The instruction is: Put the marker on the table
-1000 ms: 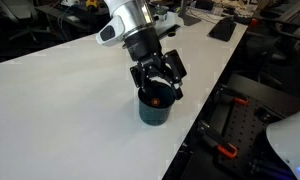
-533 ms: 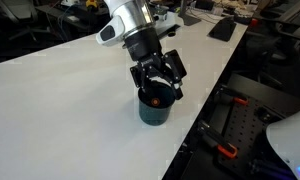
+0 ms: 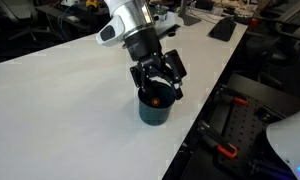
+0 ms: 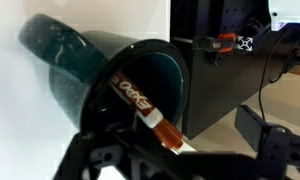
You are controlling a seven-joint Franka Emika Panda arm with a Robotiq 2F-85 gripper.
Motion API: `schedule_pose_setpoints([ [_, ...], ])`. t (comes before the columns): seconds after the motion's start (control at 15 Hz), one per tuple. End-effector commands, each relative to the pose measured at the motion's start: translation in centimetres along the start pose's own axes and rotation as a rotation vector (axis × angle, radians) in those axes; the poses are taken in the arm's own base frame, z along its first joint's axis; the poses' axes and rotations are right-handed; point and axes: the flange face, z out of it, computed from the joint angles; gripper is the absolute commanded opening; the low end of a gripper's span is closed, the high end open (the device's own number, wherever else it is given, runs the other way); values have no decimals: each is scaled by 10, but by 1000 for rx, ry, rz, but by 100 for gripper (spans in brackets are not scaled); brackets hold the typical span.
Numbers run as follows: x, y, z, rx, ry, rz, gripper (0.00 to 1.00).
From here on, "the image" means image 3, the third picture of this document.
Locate orange-handled clamp near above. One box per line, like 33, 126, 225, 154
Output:
198, 121, 238, 159

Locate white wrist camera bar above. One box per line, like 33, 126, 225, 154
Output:
153, 10, 182, 39

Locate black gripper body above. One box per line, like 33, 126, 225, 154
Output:
130, 50, 187, 88

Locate orange-handled clamp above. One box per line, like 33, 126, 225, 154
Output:
198, 121, 238, 159
219, 86, 248, 106

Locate black office chair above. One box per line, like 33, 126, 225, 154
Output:
248, 0, 300, 97

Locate black wedge device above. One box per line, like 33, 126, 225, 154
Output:
208, 17, 236, 42

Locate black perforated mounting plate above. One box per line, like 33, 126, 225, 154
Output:
216, 97, 288, 180

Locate orange-handled clamp far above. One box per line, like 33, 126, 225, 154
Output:
219, 86, 248, 106

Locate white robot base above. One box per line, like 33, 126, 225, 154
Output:
266, 111, 300, 180

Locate dark teal enamel mug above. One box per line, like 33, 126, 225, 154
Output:
138, 81, 175, 126

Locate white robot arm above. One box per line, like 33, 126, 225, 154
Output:
96, 0, 187, 100

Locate grey monitor stand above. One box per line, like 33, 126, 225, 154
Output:
178, 0, 200, 26

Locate green bowl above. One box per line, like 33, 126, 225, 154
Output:
155, 6, 168, 21

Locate red Expo dry-erase marker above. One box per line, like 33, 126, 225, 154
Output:
151, 98, 160, 106

